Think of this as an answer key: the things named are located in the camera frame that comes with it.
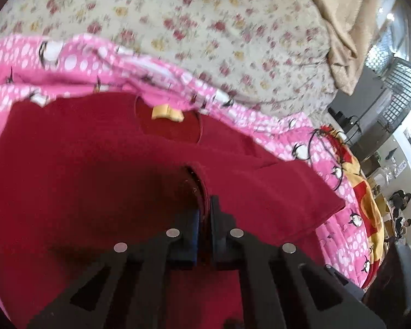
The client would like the floral print quilt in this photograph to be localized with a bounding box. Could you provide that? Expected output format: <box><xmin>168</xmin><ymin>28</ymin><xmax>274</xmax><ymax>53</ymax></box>
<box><xmin>0</xmin><ymin>0</ymin><xmax>339</xmax><ymax>124</ymax></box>

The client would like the beige curtain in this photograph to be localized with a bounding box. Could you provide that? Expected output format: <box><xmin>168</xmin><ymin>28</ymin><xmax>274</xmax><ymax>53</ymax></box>
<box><xmin>312</xmin><ymin>0</ymin><xmax>391</xmax><ymax>97</ymax></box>

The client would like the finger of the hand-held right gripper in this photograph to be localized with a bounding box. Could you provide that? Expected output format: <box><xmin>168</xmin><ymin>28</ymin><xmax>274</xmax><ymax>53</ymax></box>
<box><xmin>325</xmin><ymin>264</ymin><xmax>364</xmax><ymax>294</ymax></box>

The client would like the pink penguin print blanket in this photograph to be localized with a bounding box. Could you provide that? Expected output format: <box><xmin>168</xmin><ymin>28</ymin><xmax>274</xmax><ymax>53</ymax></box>
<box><xmin>0</xmin><ymin>33</ymin><xmax>381</xmax><ymax>316</ymax></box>

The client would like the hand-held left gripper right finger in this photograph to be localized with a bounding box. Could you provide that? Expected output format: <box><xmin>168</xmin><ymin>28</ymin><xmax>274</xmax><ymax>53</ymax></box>
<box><xmin>209</xmin><ymin>195</ymin><xmax>387</xmax><ymax>329</ymax></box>

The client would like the black box device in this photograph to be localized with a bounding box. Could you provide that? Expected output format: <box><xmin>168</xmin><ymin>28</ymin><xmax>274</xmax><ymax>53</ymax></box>
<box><xmin>329</xmin><ymin>108</ymin><xmax>360</xmax><ymax>134</ymax></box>

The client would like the yellow red cartoon blanket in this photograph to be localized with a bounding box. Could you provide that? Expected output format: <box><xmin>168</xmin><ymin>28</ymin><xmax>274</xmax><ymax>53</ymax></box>
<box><xmin>320</xmin><ymin>125</ymin><xmax>393</xmax><ymax>288</ymax></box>

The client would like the black cable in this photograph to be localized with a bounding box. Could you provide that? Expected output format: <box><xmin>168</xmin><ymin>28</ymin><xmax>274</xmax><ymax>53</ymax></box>
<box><xmin>308</xmin><ymin>128</ymin><xmax>350</xmax><ymax>192</ymax></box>

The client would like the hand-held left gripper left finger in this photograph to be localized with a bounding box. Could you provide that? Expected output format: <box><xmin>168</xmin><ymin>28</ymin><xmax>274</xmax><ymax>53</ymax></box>
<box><xmin>27</xmin><ymin>209</ymin><xmax>201</xmax><ymax>329</ymax></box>

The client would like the red shirt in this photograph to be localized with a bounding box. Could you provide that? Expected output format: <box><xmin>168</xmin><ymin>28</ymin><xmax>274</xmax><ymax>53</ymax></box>
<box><xmin>0</xmin><ymin>91</ymin><xmax>346</xmax><ymax>329</ymax></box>

